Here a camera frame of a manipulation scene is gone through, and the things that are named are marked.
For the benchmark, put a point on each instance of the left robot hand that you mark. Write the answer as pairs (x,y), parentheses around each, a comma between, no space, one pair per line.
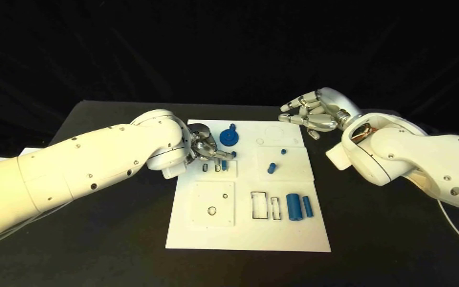
(204,146)

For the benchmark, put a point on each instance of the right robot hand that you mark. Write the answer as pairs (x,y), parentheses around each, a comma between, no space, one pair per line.
(322,113)

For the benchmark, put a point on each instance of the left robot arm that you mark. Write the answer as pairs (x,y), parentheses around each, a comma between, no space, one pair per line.
(90,152)

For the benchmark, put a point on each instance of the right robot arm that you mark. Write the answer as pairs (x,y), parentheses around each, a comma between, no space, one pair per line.
(395,152)

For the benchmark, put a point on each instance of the white task board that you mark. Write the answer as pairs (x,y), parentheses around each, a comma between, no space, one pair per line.
(247,187)

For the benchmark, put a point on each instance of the blue gear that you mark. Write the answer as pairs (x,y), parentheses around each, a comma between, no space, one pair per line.
(230,137)

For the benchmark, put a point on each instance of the thick blue cylinder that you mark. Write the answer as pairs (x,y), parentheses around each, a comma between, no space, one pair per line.
(295,207)

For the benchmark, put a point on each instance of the thin blue cylinder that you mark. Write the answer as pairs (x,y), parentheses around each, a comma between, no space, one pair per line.
(308,206)

